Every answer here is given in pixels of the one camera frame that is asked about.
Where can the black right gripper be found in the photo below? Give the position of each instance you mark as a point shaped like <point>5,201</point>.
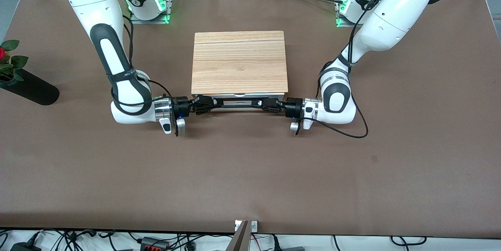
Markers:
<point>182,107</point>

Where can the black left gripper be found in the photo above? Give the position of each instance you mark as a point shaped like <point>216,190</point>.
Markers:
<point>292,107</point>

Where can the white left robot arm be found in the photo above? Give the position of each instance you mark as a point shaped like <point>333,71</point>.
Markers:
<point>395,20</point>

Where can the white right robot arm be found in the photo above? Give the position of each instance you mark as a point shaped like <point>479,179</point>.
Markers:
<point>100,4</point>

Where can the wooden drawer cabinet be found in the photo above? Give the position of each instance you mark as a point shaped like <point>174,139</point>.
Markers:
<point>238,63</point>

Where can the black orange connector box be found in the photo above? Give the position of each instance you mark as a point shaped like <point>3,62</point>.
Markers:
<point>154,244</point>

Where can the black ribbed vase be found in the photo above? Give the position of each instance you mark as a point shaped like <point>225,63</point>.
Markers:
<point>35,92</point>

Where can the artificial rose with green leaves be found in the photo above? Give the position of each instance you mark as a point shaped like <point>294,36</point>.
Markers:
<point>17,62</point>

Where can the black power adapter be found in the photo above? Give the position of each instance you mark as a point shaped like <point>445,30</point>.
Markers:
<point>25,248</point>

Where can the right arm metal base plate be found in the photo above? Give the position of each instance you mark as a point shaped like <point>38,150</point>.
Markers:
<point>148,21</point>

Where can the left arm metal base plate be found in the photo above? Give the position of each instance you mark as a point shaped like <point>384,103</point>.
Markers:
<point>344,24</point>

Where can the small metal mounting bracket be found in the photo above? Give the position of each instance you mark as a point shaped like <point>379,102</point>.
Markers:
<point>253,226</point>

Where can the grey camera stand pole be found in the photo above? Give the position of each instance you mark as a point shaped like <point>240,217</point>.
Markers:
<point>240,241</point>

